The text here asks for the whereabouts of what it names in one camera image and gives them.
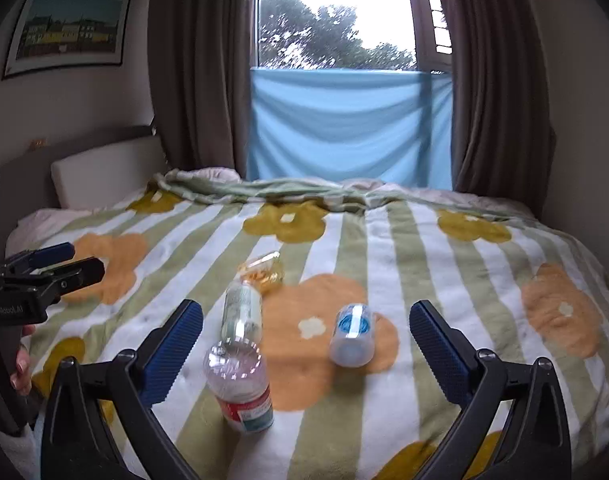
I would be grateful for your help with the brown curtain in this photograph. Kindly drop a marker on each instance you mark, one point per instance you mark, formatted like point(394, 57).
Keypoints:
point(489, 75)
point(204, 65)

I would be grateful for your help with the clear bottle with green label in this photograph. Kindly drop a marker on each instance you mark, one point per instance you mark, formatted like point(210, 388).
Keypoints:
point(242, 312)

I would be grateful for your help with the clear bottle with red label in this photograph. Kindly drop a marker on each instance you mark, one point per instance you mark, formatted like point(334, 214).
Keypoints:
point(239, 385)

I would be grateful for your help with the framed wall picture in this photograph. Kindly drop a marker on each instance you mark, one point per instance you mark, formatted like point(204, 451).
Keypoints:
point(67, 30)

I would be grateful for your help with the window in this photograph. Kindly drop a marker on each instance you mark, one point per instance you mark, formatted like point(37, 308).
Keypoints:
point(344, 12)

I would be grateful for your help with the white headboard cushion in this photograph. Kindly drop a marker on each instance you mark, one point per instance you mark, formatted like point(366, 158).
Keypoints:
point(107, 172)

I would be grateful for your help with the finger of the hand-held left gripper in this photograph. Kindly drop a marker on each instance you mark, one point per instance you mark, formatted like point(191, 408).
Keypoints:
point(72, 275)
point(44, 255)

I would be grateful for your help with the flower striped blanket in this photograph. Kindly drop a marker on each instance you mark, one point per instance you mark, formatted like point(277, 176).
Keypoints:
point(304, 320)

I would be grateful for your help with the light blue cloth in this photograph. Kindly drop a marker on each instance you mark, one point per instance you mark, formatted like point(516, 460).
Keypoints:
point(352, 125)

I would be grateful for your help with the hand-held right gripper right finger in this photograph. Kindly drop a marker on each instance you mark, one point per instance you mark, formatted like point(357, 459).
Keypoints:
point(442, 355)

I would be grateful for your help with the clear bottle blue label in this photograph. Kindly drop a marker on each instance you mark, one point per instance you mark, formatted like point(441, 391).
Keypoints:
point(353, 334)

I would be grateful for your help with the person's left hand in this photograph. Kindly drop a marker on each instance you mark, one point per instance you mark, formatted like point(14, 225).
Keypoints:
point(20, 365)

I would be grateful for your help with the white pillow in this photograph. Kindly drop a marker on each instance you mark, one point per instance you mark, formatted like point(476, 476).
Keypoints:
point(39, 222)

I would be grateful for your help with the clear yellow plastic container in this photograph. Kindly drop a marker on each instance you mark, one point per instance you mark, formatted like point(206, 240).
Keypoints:
point(264, 271)

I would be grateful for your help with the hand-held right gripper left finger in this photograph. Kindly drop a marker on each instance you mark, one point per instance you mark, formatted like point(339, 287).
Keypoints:
point(172, 355)

